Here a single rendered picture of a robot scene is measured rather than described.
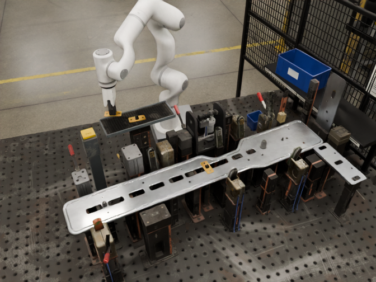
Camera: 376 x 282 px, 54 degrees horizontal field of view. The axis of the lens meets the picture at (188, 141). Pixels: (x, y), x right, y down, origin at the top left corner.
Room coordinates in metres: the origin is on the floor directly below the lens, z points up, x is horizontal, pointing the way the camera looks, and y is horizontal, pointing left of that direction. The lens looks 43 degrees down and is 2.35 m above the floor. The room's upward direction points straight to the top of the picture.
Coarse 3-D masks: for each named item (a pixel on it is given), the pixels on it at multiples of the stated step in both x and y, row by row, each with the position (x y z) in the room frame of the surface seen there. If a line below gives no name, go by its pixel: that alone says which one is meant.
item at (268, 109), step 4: (268, 92) 1.61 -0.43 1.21; (272, 92) 1.62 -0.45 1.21; (268, 96) 1.60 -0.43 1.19; (272, 96) 1.58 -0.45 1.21; (276, 96) 1.59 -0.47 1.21; (268, 100) 1.60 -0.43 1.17; (272, 100) 1.61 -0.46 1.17; (268, 104) 1.59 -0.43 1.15; (272, 104) 1.60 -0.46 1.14; (268, 108) 1.59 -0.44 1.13; (272, 108) 1.60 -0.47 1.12; (268, 112) 1.58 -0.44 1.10; (272, 112) 1.60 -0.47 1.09; (268, 116) 1.58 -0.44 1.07; (272, 116) 1.59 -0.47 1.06; (268, 120) 1.58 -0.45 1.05
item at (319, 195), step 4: (324, 168) 1.34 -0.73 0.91; (328, 168) 1.34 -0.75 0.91; (324, 172) 1.33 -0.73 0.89; (328, 172) 1.35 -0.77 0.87; (324, 176) 1.34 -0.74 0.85; (320, 180) 1.34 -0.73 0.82; (324, 180) 1.35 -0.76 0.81; (320, 184) 1.33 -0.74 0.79; (324, 184) 1.35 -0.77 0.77; (316, 188) 1.34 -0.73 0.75; (320, 188) 1.34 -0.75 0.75; (316, 192) 1.34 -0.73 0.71; (320, 192) 1.34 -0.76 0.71; (324, 192) 1.34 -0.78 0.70; (316, 196) 1.31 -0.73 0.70; (320, 196) 1.32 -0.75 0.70; (324, 196) 1.31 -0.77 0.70
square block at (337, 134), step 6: (342, 126) 1.51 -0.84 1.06; (330, 132) 1.49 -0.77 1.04; (336, 132) 1.46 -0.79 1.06; (342, 132) 1.46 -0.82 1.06; (348, 132) 1.47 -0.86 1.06; (330, 138) 1.47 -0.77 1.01; (336, 138) 1.44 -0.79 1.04; (342, 138) 1.43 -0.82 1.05; (348, 138) 1.45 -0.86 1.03; (330, 144) 1.46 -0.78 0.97; (336, 144) 1.43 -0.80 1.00; (342, 144) 1.44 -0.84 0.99; (336, 150) 1.43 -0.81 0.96; (342, 150) 1.45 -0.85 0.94; (336, 162) 1.45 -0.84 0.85; (330, 174) 1.44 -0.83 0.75
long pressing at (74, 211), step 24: (240, 144) 1.43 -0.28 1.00; (288, 144) 1.43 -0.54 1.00; (312, 144) 1.43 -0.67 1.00; (168, 168) 1.26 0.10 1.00; (192, 168) 1.26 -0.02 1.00; (216, 168) 1.26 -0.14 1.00; (240, 168) 1.26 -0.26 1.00; (96, 192) 1.10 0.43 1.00; (120, 192) 1.10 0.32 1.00; (144, 192) 1.10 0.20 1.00; (168, 192) 1.10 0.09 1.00; (72, 216) 0.97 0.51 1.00; (96, 216) 0.97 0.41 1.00; (120, 216) 0.97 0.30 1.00
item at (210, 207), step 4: (200, 168) 1.28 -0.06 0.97; (200, 172) 1.28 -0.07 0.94; (204, 188) 1.25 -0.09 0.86; (208, 188) 1.25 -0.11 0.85; (204, 192) 1.25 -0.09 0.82; (208, 192) 1.25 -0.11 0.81; (204, 196) 1.24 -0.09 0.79; (208, 196) 1.26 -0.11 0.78; (204, 200) 1.24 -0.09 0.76; (208, 200) 1.26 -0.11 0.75; (204, 204) 1.25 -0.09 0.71; (208, 204) 1.25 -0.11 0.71; (204, 208) 1.23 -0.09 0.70; (208, 208) 1.23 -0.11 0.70; (212, 208) 1.23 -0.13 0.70
